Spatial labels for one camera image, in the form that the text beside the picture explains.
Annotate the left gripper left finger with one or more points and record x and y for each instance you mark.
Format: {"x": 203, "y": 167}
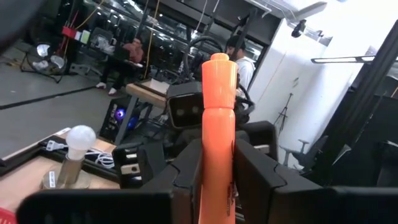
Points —
{"x": 186, "y": 186}

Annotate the person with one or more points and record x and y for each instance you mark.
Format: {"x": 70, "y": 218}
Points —
{"x": 133, "y": 53}
{"x": 245, "y": 71}

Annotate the black tripod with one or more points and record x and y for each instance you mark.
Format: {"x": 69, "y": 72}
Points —
{"x": 284, "y": 112}

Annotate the grey office chair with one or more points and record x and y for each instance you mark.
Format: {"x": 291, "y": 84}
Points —
{"x": 303, "y": 143}

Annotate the white light bar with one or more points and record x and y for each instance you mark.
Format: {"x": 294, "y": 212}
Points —
{"x": 342, "y": 59}

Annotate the black computer tower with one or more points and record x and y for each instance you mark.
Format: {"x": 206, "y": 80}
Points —
{"x": 109, "y": 124}

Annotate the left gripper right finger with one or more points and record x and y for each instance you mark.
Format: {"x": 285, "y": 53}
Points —
{"x": 267, "y": 193}

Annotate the black ceiling camera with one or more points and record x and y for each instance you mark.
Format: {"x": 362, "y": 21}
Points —
{"x": 299, "y": 28}

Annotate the wooden background desk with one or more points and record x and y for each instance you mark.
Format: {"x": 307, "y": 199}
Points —
{"x": 146, "y": 95}

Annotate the black floor fan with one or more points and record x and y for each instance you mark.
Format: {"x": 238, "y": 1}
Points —
{"x": 43, "y": 51}

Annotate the orange highlighter pen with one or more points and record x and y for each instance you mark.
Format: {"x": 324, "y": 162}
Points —
{"x": 217, "y": 124}

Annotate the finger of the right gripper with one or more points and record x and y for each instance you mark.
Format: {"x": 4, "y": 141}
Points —
{"x": 261, "y": 140}
{"x": 130, "y": 165}

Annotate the white bulb brass lamp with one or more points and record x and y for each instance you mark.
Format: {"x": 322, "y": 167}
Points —
{"x": 81, "y": 140}

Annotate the small red box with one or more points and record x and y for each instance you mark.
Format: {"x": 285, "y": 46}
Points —
{"x": 68, "y": 31}

